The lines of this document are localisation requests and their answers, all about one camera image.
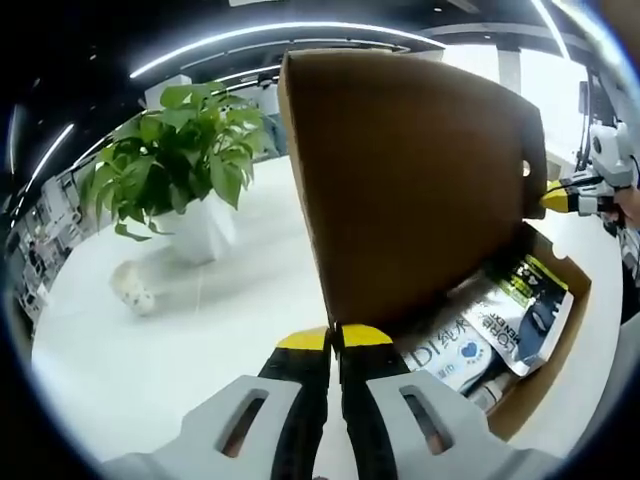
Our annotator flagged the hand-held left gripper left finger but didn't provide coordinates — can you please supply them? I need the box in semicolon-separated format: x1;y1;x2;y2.
102;324;335;480

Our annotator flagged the green plant in white pot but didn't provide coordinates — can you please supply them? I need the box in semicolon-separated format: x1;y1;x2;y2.
79;82;266;264

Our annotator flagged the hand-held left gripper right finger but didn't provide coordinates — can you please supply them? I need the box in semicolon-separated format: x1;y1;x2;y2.
333;322;557;480

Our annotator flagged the white blue wet wipes pack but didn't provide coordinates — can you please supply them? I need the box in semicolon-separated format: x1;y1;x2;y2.
399;312;496;396

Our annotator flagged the clear plastic bottle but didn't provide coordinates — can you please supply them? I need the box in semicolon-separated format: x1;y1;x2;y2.
467;372;514;411

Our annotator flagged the curved ceiling light strip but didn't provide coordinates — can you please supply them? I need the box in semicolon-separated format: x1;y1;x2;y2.
128;22;446;79
530;0;571;59

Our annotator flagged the brown cardboard shoe box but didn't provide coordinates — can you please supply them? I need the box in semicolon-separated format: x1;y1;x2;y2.
278;48;593;444

